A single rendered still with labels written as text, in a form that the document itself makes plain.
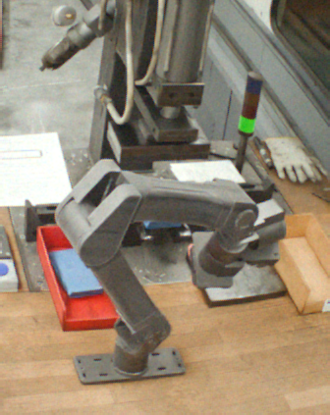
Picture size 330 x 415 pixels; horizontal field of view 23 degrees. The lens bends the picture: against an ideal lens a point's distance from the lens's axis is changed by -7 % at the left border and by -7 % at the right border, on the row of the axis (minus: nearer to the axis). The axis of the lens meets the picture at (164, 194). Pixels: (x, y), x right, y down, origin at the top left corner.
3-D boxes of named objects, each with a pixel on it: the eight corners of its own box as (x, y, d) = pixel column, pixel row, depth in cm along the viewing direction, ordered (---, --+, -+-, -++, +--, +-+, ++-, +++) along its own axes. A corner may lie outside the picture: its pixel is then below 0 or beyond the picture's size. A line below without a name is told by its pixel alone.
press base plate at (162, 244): (30, 302, 161) (29, 291, 159) (-3, 164, 199) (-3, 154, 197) (318, 272, 181) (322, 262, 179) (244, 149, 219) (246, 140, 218)
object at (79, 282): (72, 302, 158) (73, 291, 156) (47, 253, 169) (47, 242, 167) (105, 297, 161) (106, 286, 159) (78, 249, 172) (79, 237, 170)
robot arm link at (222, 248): (236, 227, 144) (248, 211, 138) (248, 256, 142) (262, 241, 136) (199, 239, 141) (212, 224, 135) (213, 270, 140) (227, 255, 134)
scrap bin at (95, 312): (62, 332, 151) (63, 310, 148) (36, 249, 170) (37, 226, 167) (123, 328, 155) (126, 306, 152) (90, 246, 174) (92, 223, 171)
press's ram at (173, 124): (118, 180, 164) (138, 44, 147) (89, 112, 183) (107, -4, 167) (207, 174, 169) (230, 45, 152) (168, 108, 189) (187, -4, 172)
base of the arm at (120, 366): (73, 331, 141) (82, 357, 136) (182, 321, 147) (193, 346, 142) (72, 359, 145) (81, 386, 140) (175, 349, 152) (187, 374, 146)
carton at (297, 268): (300, 319, 164) (309, 290, 160) (258, 245, 183) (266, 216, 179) (349, 309, 168) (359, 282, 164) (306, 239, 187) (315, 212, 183)
